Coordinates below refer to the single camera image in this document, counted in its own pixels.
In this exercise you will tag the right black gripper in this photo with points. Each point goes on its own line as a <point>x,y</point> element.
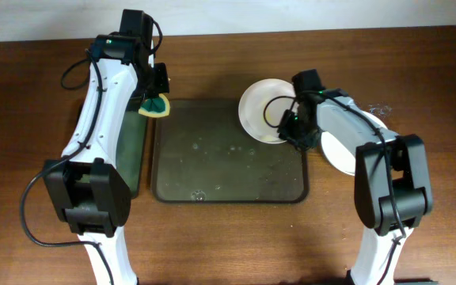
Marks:
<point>285,133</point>

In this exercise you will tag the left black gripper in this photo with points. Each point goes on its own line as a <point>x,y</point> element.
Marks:
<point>164,86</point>

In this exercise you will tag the green yellow sponge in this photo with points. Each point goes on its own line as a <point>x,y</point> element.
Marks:
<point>156,107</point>

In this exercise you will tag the pinkish white plate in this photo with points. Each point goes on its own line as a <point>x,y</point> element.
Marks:
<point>265,101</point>

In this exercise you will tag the white plate with yellow stain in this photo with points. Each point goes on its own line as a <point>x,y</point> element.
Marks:
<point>339,154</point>

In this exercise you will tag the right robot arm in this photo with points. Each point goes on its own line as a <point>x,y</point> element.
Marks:
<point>392,191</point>

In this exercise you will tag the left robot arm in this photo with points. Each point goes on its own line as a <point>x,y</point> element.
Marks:
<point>87,190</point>

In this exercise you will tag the small dark green tray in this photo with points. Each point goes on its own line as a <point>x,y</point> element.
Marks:
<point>130,149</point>

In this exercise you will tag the large brown tray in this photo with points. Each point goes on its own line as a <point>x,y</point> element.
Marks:
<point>202,154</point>

